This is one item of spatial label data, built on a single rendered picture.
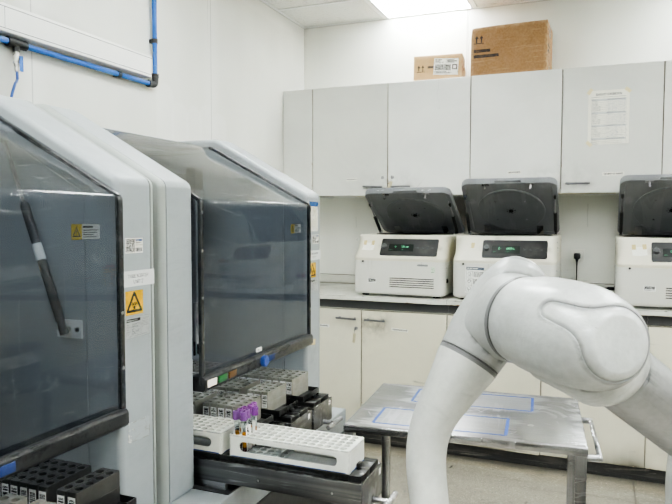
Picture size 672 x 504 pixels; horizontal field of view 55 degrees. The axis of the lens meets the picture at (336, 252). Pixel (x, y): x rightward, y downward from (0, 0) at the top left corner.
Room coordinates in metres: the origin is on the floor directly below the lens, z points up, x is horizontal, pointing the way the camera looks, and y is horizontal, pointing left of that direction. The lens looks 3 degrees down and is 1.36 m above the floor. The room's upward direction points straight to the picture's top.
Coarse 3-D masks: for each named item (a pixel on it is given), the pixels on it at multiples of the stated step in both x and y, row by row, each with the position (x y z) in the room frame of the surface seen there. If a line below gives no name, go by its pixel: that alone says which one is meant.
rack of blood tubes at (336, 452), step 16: (240, 432) 1.47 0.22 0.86; (256, 432) 1.47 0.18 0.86; (272, 432) 1.48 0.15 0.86; (288, 432) 1.47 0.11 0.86; (304, 432) 1.47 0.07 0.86; (320, 432) 1.47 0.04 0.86; (256, 448) 1.47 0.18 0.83; (272, 448) 1.48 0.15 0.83; (288, 448) 1.40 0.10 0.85; (304, 448) 1.39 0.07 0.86; (320, 448) 1.37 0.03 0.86; (336, 448) 1.38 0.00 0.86; (352, 448) 1.37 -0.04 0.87; (304, 464) 1.39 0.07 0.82; (320, 464) 1.37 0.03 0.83; (336, 464) 1.36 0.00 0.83; (352, 464) 1.36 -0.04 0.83
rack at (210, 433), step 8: (200, 416) 1.59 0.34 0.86; (208, 416) 1.59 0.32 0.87; (200, 424) 1.53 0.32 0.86; (208, 424) 1.53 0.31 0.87; (216, 424) 1.53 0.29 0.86; (224, 424) 1.53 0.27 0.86; (232, 424) 1.53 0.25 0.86; (200, 432) 1.49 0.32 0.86; (208, 432) 1.48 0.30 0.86; (216, 432) 1.47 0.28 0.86; (224, 432) 1.48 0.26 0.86; (200, 440) 1.58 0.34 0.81; (208, 440) 1.58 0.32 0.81; (216, 440) 1.47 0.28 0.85; (224, 440) 1.48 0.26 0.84; (200, 448) 1.49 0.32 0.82; (208, 448) 1.48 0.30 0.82; (216, 448) 1.47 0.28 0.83; (224, 448) 1.48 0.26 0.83
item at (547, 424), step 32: (384, 384) 2.08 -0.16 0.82; (352, 416) 1.74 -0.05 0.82; (384, 416) 1.74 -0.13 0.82; (480, 416) 1.74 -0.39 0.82; (512, 416) 1.74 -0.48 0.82; (544, 416) 1.74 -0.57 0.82; (576, 416) 1.74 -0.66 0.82; (384, 448) 2.07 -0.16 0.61; (512, 448) 1.54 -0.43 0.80; (544, 448) 1.52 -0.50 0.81; (576, 448) 1.50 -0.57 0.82; (384, 480) 2.07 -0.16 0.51; (576, 480) 1.50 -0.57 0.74
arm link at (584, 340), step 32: (512, 288) 0.91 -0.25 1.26; (544, 288) 0.86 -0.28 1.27; (576, 288) 0.83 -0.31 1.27; (512, 320) 0.87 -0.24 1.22; (544, 320) 0.82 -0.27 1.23; (576, 320) 0.79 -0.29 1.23; (608, 320) 0.77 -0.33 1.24; (640, 320) 0.79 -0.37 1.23; (512, 352) 0.88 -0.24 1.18; (544, 352) 0.81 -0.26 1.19; (576, 352) 0.78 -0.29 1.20; (608, 352) 0.77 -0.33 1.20; (640, 352) 0.78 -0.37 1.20; (576, 384) 0.80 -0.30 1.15; (608, 384) 0.78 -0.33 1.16; (640, 384) 0.85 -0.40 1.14; (640, 416) 0.88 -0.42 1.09
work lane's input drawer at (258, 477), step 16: (208, 464) 1.46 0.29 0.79; (224, 464) 1.44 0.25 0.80; (240, 464) 1.43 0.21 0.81; (256, 464) 1.42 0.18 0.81; (272, 464) 1.41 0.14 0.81; (368, 464) 1.40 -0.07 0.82; (224, 480) 1.44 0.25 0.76; (240, 480) 1.43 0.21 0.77; (256, 480) 1.41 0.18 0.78; (272, 480) 1.40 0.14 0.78; (288, 480) 1.38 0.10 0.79; (304, 480) 1.37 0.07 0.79; (320, 480) 1.35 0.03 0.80; (336, 480) 1.34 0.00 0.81; (352, 480) 1.34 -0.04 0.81; (368, 480) 1.35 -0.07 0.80; (304, 496) 1.37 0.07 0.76; (320, 496) 1.35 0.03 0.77; (336, 496) 1.34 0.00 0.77; (352, 496) 1.33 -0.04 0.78; (368, 496) 1.36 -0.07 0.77
